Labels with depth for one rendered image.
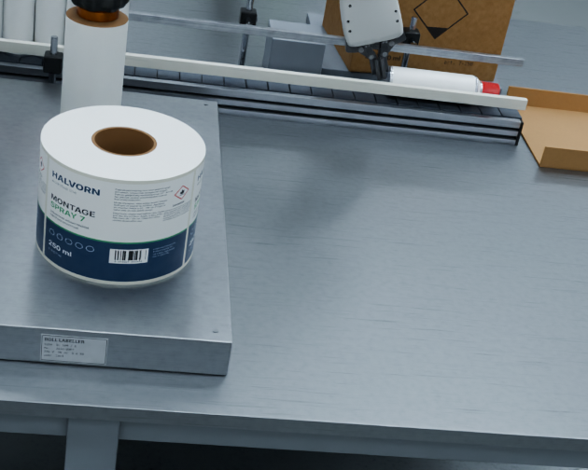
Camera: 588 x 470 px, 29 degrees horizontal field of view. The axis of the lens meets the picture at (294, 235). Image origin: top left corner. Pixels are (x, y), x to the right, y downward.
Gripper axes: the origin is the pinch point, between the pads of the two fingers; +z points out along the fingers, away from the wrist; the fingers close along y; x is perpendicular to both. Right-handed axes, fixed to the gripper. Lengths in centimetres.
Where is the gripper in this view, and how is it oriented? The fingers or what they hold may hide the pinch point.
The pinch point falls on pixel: (379, 66)
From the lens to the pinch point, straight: 201.8
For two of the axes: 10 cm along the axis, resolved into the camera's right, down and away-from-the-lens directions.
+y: -9.8, 2.1, 0.3
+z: 1.9, 8.3, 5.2
